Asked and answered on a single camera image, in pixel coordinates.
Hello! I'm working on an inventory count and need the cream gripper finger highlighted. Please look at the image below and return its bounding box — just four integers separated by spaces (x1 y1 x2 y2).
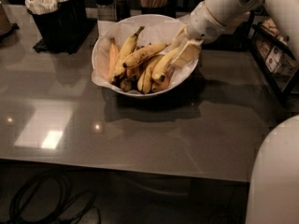
171 39 202 67
169 26 188 50

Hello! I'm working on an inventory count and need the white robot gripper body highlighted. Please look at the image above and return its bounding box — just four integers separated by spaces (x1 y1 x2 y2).
187 1 231 44

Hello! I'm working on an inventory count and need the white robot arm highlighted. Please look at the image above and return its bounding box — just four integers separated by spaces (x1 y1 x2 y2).
173 0 299 60

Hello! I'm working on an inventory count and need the white paper bowl liner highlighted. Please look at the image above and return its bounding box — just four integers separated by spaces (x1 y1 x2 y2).
91 14 199 95

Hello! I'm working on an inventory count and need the long top yellow banana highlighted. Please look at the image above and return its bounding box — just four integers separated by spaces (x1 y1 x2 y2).
122 42 169 69

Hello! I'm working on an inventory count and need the bottom right orange banana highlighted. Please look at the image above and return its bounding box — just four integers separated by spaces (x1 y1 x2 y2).
151 71 173 92

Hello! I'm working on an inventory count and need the orange banana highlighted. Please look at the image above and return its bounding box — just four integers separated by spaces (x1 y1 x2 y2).
108 37 119 83
151 71 173 92

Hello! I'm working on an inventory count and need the white bowl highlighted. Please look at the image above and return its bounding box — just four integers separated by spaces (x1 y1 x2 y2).
91 14 200 98

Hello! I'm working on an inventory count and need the small middle banana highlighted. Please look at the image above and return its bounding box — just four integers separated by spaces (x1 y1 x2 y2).
126 66 141 81

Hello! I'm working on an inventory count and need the small banana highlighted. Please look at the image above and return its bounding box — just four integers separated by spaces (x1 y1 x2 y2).
120 78 132 92
126 66 141 81

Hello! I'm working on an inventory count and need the far left orange banana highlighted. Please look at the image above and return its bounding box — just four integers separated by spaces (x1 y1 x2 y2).
108 37 119 83

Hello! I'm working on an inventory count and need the small bottom left banana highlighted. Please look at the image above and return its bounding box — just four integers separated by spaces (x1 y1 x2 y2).
120 78 132 92

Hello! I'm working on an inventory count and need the pepper shaker black lid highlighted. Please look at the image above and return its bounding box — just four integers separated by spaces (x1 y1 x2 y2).
114 0 131 21

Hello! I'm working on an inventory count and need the black cutlery holder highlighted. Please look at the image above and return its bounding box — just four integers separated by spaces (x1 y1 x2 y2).
29 0 87 54

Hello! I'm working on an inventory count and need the white plastic cutlery bundle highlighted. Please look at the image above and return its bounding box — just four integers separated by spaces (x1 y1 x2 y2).
25 0 67 15

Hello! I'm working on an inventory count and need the brown cup stack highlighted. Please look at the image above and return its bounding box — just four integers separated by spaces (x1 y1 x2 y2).
0 2 19 41

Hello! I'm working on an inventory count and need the black floor cable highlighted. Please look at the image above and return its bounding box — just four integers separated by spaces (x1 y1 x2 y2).
0 168 102 224

